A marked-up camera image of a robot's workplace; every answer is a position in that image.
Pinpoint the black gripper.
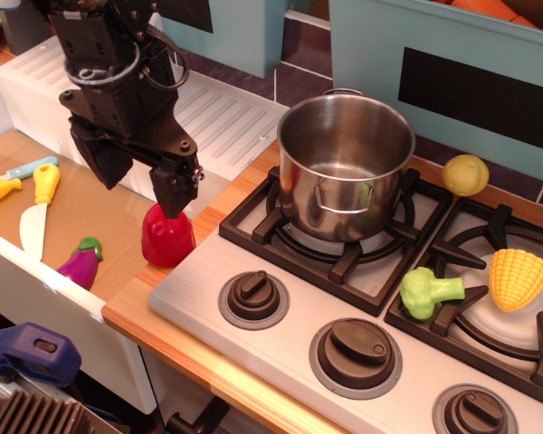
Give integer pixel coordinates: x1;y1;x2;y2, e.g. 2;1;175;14
59;58;203;219

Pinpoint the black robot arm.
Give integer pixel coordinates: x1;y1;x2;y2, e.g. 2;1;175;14
49;1;204;219

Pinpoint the stainless steel pot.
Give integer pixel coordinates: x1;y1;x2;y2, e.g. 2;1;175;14
277;90;415;242

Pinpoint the yellow-green toy potato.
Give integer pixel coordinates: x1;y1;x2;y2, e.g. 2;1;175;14
442;155;490;197

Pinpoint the red toy bell pepper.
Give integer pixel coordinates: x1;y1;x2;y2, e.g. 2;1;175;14
141;203;195;268

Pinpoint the purple toy eggplant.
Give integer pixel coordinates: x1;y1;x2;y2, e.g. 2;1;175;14
56;236;103;290

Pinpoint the white toy sink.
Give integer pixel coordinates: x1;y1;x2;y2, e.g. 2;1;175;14
0;38;285;414

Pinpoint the left stove knob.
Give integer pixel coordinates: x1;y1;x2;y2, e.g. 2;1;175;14
218;270;290;331

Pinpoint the stove knob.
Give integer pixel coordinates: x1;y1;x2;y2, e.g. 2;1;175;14
309;317;403;401
433;383;519;434
218;270;290;331

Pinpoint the teal box at back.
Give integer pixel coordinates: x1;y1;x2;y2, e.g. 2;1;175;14
158;0;290;78

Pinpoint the blue clamp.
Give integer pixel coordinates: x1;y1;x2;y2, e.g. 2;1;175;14
0;323;81;387

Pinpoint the left black burner grate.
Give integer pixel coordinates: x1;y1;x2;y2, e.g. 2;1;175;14
219;167;453;316

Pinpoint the middle stove knob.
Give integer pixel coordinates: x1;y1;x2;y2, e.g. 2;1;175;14
309;317;403;401

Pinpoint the green toy broccoli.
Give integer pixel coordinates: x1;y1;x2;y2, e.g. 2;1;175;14
400;267;465;320

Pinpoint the teal box with black label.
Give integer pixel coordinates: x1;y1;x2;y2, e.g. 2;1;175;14
329;1;543;181

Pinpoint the yellow toy corn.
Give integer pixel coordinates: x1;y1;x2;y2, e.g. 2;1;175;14
489;249;543;313

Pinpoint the right stove knob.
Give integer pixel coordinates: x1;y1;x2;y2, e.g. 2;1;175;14
433;383;519;434

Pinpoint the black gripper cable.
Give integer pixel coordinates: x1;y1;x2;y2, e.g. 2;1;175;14
139;24;190;94

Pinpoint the blue-handled toy knife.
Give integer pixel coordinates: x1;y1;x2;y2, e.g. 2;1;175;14
0;156;59;180

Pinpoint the yellow-handled toy knife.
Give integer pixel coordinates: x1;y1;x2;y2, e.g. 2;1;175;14
19;163;61;261

